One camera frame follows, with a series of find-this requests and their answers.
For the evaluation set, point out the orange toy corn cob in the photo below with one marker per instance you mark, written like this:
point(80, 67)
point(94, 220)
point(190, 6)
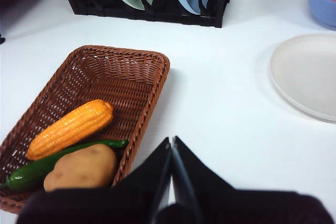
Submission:
point(71, 127)

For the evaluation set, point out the brown wicker basket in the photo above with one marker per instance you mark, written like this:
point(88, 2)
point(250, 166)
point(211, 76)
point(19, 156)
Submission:
point(110, 82)

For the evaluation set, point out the tan toy potato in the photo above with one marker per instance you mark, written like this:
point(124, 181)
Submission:
point(84, 166)

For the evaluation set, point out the green toy cucumber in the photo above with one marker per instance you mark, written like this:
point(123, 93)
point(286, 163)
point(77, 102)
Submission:
point(29, 174)

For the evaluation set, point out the black dish rack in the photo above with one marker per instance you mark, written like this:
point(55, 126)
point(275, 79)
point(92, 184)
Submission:
point(170, 16)

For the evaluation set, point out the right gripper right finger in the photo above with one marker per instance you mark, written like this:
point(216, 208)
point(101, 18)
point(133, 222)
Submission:
point(249, 208)

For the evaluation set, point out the blue bowl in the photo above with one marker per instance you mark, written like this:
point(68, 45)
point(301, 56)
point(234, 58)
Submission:
point(323, 9)

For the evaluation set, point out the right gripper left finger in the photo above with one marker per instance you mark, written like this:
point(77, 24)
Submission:
point(105, 205)

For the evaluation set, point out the white flat plate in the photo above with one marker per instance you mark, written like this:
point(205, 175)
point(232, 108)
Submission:
point(307, 77)

